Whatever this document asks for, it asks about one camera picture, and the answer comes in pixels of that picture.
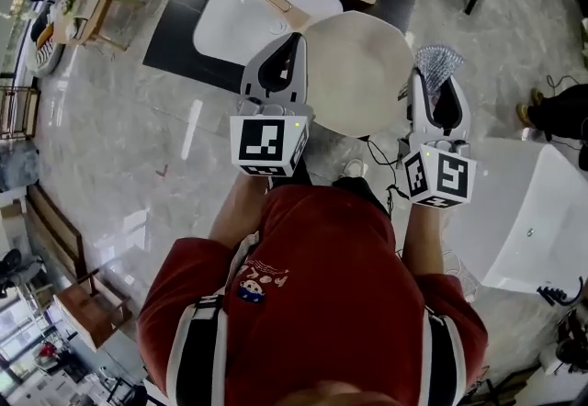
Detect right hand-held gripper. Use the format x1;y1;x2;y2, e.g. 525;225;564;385
401;67;478;209

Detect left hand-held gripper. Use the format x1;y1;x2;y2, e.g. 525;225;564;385
228;32;316;179

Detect grey scrubbing cloth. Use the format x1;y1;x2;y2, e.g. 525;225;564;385
414;42;466;97

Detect cream round basin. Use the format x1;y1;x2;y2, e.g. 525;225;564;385
249;0;414;139

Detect person's left forearm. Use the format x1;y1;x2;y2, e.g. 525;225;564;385
209;173;273;253

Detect person's right forearm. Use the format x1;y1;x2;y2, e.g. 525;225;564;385
402;200;451;279

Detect white sink basin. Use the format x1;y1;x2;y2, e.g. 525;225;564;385
192;0;345;82

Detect person's white shoe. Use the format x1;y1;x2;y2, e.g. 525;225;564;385
342;157;369;179

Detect person's black trousers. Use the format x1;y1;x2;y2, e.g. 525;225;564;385
267;158;390;215

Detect white bathtub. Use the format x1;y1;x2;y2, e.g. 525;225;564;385
481;136;588;300

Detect marble pattern table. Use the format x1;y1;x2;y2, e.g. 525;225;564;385
441;249;482;305

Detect wooden coffee table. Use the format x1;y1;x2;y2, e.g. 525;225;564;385
45;0;152;52

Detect person's red shirt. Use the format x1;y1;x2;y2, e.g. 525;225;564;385
136;183;489;406

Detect black equipment stand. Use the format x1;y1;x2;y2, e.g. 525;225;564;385
536;275;588;378

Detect wooden shelf rack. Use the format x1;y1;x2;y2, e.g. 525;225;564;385
0;83;43;142

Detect brown wooden bench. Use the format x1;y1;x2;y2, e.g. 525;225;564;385
25;182;89;282

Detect plastic wrapped panel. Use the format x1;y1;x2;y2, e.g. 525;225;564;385
0;142;41;194

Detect wooden stool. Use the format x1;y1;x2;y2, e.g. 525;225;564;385
51;269;135;354

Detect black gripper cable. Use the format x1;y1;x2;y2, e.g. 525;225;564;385
366;139;411;212

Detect white lanyard strap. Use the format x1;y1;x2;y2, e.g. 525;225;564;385
228;231;262;288

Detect black white shoulder strap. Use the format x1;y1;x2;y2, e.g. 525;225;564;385
423;306;470;406
165;292;230;406

